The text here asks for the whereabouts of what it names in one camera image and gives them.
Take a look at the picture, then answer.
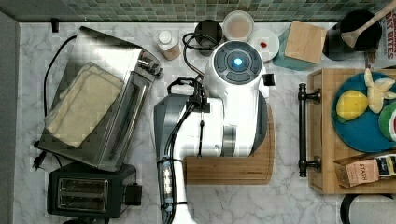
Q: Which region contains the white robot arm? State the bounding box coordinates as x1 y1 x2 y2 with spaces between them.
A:
150 41 268 224

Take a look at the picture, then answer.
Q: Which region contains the small spice jar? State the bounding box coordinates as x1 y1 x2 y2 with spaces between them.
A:
155 30 181 61

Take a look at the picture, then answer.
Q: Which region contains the bamboo cutting board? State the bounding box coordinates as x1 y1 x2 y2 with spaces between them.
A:
183 105 276 185

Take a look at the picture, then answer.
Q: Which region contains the black cup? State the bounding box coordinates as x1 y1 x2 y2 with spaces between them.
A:
194 20 223 57

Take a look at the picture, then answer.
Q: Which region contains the clear lidded container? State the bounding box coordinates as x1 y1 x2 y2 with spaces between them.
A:
222 10 254 41

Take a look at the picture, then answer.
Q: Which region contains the silver toaster oven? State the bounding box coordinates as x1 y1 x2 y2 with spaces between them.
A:
36 26 163 172

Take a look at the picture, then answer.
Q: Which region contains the white small plate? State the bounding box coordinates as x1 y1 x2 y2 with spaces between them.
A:
247 29 279 62

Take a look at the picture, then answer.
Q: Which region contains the beige folded cloth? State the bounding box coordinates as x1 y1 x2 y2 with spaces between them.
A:
45 63 123 147

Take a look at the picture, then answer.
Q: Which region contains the black two-slot toaster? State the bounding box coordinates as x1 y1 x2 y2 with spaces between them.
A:
47 162 142 218

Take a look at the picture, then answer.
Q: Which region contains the black utensil holder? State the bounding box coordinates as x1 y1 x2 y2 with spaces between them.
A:
322 9 383 62

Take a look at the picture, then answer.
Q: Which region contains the yellow toy lemon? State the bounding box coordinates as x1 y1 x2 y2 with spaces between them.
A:
336 90 368 120

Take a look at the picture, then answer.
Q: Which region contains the stash tea box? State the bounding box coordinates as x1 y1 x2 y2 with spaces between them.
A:
333 158 379 188

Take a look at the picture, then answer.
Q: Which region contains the wooden spoon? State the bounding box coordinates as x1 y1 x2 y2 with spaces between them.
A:
341 0 396 48

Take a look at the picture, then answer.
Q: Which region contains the black rimmed round object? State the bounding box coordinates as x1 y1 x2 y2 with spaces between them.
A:
340 194 396 224

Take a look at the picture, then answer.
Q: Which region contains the toy watermelon slice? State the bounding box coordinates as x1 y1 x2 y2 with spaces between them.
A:
378 102 396 142

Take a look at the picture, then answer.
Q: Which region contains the printed oat bites box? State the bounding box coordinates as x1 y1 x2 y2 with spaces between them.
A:
374 10 396 68

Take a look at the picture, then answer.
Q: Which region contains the dark tea box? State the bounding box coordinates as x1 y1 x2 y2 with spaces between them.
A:
375 154 395 177

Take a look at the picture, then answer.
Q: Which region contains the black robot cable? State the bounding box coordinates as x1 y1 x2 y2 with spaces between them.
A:
166 32 219 95

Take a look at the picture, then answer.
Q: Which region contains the black power cable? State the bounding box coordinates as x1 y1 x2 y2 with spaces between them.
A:
32 35 78 172

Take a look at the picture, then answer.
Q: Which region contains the black wall clip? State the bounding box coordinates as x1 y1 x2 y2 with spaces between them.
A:
50 18 60 33

